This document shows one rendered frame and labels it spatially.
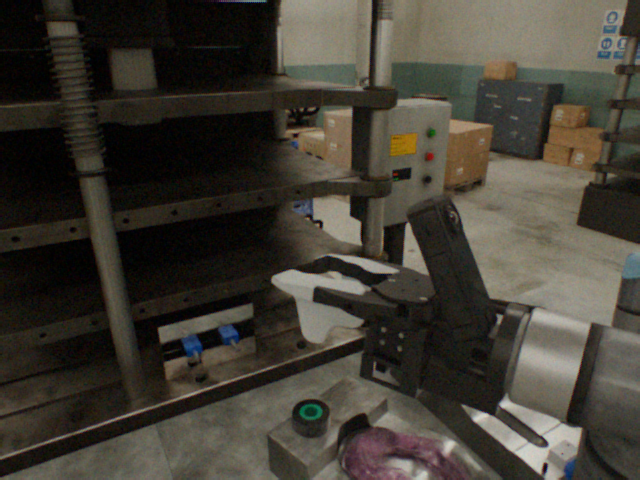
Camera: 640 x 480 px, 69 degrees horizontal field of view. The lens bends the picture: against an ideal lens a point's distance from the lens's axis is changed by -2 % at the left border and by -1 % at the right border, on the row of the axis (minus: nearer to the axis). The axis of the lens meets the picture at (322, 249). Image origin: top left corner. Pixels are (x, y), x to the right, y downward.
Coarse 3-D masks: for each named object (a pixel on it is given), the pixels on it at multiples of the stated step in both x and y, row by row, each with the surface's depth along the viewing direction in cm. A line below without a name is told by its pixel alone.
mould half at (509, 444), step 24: (432, 408) 117; (456, 408) 109; (504, 408) 108; (456, 432) 111; (480, 432) 103; (504, 432) 101; (552, 432) 100; (576, 432) 100; (480, 456) 105; (504, 456) 98; (528, 456) 94
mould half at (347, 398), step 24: (336, 384) 111; (360, 384) 111; (336, 408) 104; (360, 408) 104; (384, 408) 107; (288, 432) 98; (336, 432) 98; (432, 432) 100; (288, 456) 94; (312, 456) 92; (336, 456) 96; (456, 456) 94
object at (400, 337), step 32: (384, 288) 39; (416, 288) 39; (384, 320) 38; (416, 320) 36; (512, 320) 34; (384, 352) 40; (416, 352) 37; (448, 352) 38; (480, 352) 38; (384, 384) 39; (416, 384) 37; (448, 384) 38; (480, 384) 36
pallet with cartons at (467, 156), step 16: (464, 128) 541; (480, 128) 545; (448, 144) 522; (464, 144) 529; (480, 144) 555; (448, 160) 528; (464, 160) 541; (480, 160) 565; (448, 176) 534; (464, 176) 551; (480, 176) 578; (448, 192) 540
